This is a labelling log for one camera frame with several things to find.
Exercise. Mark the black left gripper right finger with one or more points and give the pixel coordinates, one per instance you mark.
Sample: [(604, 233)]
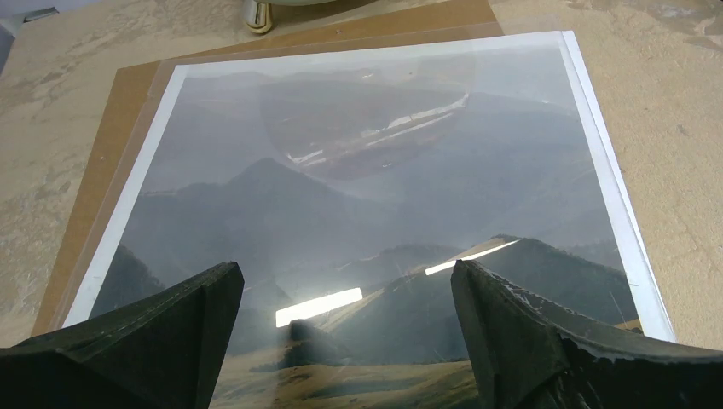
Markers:
[(529, 352)]

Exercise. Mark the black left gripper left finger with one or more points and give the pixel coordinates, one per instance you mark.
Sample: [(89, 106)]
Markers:
[(164, 351)]

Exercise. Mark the mountain landscape photo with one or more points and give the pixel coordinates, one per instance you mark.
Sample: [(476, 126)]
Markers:
[(373, 214)]

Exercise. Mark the clear acrylic sheet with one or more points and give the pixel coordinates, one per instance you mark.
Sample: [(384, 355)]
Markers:
[(361, 169)]

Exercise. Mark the brown cardboard backing board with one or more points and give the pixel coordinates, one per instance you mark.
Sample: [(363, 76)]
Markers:
[(116, 144)]

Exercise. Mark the round pastel drawer cabinet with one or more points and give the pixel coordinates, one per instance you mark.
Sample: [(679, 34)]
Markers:
[(260, 17)]

